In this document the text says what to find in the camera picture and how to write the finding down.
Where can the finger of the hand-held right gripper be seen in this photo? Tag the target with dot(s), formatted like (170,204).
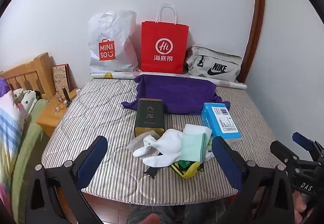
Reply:
(302,139)
(282,150)

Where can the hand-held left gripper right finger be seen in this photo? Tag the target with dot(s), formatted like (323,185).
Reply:
(225,160)

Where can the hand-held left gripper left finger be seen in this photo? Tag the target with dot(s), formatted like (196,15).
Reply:
(93,160)

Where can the mint green cloth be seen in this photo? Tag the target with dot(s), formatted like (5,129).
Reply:
(193,148)

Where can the blue tissue pack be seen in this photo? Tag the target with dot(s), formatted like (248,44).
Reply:
(220,120)

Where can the person's right hand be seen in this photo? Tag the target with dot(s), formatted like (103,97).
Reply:
(301,205)

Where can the person's left hand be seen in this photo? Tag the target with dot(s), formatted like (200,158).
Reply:
(149,219)

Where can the striped mattress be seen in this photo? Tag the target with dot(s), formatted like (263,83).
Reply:
(101,117)

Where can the wooden nightstand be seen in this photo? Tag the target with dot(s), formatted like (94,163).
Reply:
(54,117)

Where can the glass cup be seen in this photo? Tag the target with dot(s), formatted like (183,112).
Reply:
(56,109)

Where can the green bedsheet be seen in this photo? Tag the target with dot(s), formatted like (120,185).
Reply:
(27,138)

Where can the dark rectangular box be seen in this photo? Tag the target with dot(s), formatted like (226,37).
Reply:
(149,115)

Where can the white paper roll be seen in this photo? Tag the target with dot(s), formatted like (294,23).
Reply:
(227,83)

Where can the purple towel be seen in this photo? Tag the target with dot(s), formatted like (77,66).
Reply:
(174,95)

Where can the patterned notebook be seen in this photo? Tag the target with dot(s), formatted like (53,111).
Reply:
(60,78)

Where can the white black spotted pillow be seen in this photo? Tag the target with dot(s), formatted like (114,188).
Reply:
(24,98)

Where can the colourful striped pillow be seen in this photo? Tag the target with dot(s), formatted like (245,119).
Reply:
(7,122)

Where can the grey sports bag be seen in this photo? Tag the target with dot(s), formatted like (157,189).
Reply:
(215,64)

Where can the wooden headboard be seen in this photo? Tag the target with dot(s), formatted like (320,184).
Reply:
(27,72)

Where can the white plastic shopping bag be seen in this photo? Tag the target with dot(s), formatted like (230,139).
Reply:
(108,42)

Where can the red paper bag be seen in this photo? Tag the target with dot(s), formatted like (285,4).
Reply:
(164,47)

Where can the wooden door frame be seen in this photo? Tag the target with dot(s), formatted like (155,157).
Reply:
(255,24)

